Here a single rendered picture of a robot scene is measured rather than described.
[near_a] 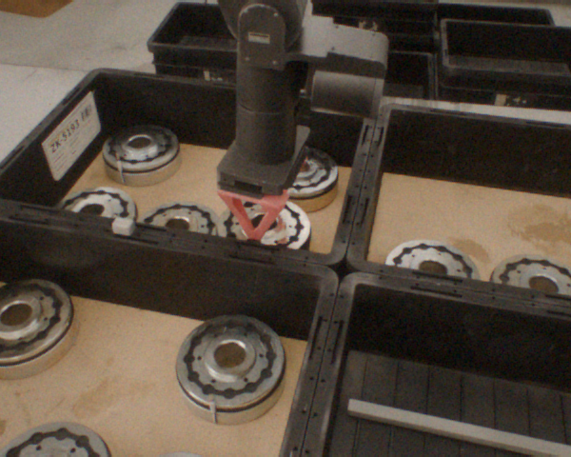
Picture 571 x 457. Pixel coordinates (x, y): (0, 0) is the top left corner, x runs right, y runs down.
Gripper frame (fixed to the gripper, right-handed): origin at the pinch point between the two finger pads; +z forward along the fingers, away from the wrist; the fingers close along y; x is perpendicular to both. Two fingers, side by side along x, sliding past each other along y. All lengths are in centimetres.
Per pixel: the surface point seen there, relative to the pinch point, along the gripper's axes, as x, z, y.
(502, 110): -29, 17, 65
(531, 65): -42, 35, 130
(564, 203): -34.2, 4.7, 21.8
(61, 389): 12.9, 8.8, -20.7
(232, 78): 38, 39, 95
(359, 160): -8.3, -3.4, 9.5
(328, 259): -8.6, -2.9, -6.4
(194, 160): 15.2, 7.9, 16.6
